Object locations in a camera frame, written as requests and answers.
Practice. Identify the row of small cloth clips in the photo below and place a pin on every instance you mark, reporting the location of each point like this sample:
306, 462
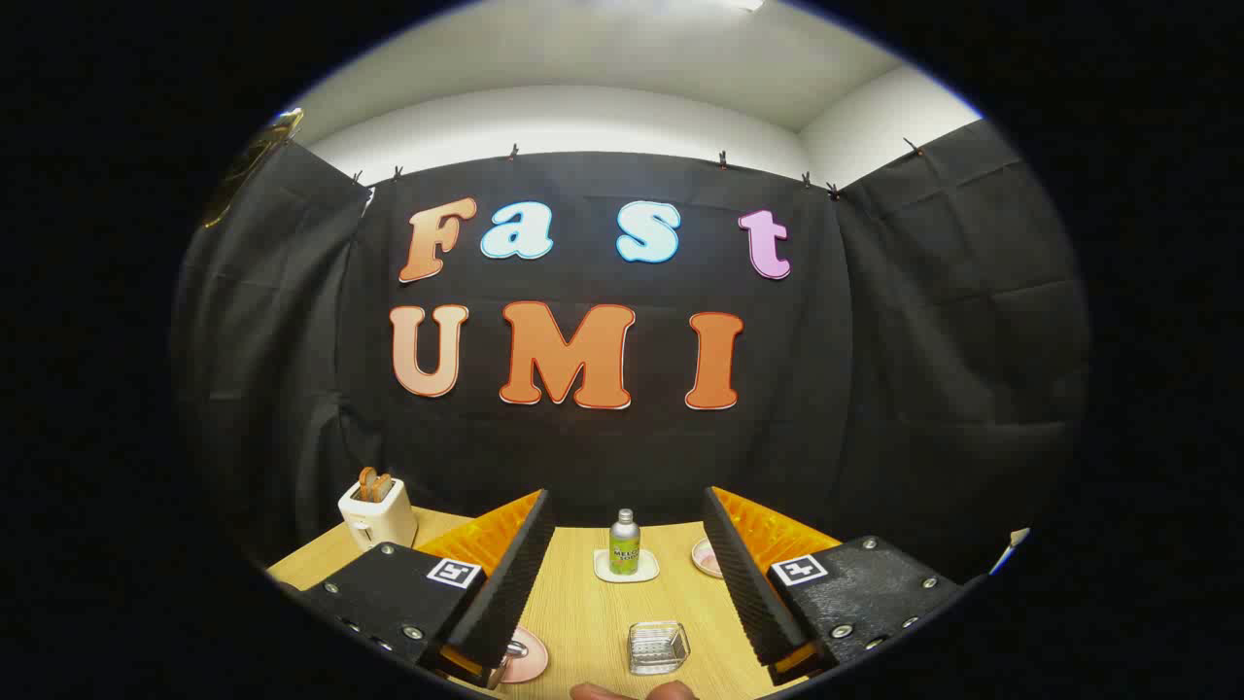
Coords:
722, 158

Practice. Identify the white oval food plate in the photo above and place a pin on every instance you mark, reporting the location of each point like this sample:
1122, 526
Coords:
705, 559

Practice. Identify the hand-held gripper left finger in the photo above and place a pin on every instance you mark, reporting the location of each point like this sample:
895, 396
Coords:
510, 593

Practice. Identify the cream white toaster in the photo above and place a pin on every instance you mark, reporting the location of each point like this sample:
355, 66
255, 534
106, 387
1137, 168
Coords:
384, 520

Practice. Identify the brown toast slice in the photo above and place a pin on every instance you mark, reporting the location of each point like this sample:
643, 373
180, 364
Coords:
367, 482
382, 486

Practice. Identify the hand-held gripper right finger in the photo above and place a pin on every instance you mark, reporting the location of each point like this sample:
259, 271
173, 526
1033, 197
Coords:
743, 583

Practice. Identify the pink round plate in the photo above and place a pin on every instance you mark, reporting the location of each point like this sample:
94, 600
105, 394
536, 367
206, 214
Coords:
530, 661

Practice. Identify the white square coaster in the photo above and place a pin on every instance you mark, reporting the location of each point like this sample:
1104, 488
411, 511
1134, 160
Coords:
647, 574

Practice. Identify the green soda bottle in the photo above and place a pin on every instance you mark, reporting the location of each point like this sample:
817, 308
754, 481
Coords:
624, 549

